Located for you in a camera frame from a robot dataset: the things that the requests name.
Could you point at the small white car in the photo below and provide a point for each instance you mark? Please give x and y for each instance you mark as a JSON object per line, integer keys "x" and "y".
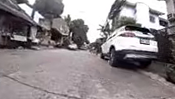
{"x": 72, "y": 46}

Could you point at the group of trees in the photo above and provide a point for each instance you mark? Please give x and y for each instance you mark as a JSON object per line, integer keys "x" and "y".
{"x": 78, "y": 30}

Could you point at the grey concrete road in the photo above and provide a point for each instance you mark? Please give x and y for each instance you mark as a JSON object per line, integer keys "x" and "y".
{"x": 71, "y": 73}

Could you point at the grey house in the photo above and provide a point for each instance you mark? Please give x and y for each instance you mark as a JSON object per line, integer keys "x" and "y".
{"x": 58, "y": 27}

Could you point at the round dark tree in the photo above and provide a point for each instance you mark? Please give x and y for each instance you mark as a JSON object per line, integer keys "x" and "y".
{"x": 49, "y": 5}

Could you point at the white building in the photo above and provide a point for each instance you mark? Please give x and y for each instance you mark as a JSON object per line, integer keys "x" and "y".
{"x": 141, "y": 15}

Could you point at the dark metal gate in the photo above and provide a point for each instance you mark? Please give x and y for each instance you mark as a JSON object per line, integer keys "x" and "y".
{"x": 164, "y": 44}

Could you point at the dark wooden house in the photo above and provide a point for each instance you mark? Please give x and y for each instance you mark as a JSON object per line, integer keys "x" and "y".
{"x": 2, "y": 22}

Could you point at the grey kerb strip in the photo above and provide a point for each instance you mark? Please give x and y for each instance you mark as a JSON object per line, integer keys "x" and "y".
{"x": 171, "y": 84}

